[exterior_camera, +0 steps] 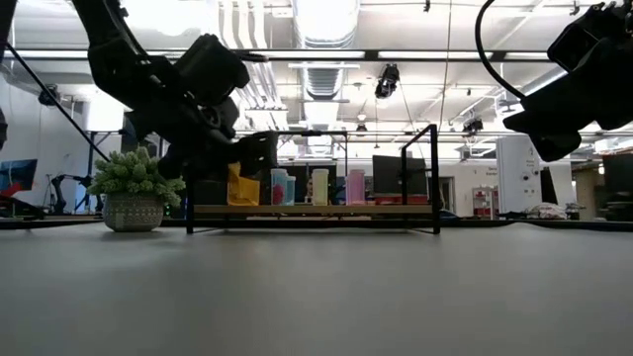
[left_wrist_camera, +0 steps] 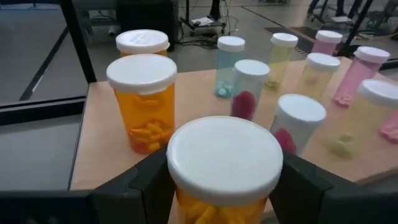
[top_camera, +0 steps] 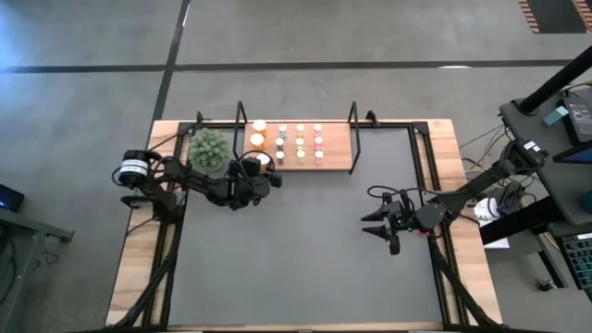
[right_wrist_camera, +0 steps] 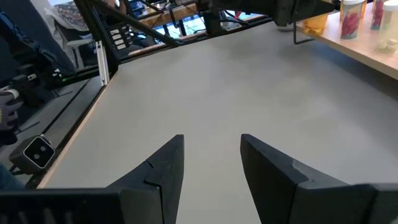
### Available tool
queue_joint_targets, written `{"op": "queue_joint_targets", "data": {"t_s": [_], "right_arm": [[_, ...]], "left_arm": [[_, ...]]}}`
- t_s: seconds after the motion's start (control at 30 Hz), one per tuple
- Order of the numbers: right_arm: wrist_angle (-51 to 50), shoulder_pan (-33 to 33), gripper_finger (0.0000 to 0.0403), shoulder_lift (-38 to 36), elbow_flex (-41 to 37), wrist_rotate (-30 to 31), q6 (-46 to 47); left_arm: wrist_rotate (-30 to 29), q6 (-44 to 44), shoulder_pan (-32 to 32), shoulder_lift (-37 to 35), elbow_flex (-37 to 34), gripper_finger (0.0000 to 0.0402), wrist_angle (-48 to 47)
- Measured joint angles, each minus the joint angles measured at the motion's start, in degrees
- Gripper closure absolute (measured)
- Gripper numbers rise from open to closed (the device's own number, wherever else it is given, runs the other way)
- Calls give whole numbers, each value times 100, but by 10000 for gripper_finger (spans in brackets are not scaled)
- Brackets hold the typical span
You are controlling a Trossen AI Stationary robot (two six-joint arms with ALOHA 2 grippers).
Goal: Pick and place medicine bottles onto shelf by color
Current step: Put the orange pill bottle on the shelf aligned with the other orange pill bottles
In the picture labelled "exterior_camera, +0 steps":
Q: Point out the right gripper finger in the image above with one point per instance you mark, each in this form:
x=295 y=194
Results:
x=554 y=118
x=556 y=146

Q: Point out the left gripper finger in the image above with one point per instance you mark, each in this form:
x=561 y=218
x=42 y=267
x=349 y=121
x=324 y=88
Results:
x=193 y=159
x=259 y=153

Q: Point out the blue bottle with pink pills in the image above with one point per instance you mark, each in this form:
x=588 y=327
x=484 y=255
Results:
x=278 y=190

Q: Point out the large orange pill bottle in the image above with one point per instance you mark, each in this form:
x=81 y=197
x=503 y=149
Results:
x=244 y=193

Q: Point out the yellow pill bottle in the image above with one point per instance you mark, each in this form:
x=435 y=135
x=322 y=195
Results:
x=320 y=188

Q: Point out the pink pill bottle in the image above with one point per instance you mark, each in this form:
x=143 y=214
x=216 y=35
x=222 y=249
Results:
x=355 y=188

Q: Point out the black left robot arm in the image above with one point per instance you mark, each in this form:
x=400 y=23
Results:
x=114 y=64

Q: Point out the black background robot arm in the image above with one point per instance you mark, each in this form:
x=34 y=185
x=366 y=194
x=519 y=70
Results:
x=59 y=190

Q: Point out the white column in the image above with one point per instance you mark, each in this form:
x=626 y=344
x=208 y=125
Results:
x=516 y=173

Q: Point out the potted green plant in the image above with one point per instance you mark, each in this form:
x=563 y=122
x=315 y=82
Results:
x=133 y=173

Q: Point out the person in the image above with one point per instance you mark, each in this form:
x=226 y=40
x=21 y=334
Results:
x=309 y=190

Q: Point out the black ceiling spotlight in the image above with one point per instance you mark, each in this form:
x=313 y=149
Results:
x=473 y=124
x=48 y=96
x=387 y=81

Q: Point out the red storage rack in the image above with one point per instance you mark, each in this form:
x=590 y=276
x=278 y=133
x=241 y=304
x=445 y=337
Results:
x=482 y=200

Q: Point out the black background monitor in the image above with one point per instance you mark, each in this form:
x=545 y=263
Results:
x=390 y=173

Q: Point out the thin black diagonal strut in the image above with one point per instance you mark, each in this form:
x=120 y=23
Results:
x=54 y=101

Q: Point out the black rig crossbeam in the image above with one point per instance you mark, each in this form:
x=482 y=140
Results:
x=370 y=55

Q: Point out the blue monitor screen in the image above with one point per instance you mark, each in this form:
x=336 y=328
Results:
x=20 y=174

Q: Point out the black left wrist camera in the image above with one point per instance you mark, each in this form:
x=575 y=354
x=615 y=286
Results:
x=212 y=69

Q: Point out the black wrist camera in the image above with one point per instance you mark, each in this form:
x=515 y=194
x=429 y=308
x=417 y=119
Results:
x=212 y=69
x=583 y=37

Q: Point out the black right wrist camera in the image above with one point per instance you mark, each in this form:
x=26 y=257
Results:
x=583 y=37

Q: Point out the black table frame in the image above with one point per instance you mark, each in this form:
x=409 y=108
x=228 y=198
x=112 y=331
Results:
x=544 y=225

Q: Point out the silver ventilation duct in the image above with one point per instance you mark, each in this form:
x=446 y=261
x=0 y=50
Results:
x=324 y=81

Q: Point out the wooden shelf with black frame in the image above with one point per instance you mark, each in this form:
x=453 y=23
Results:
x=346 y=209

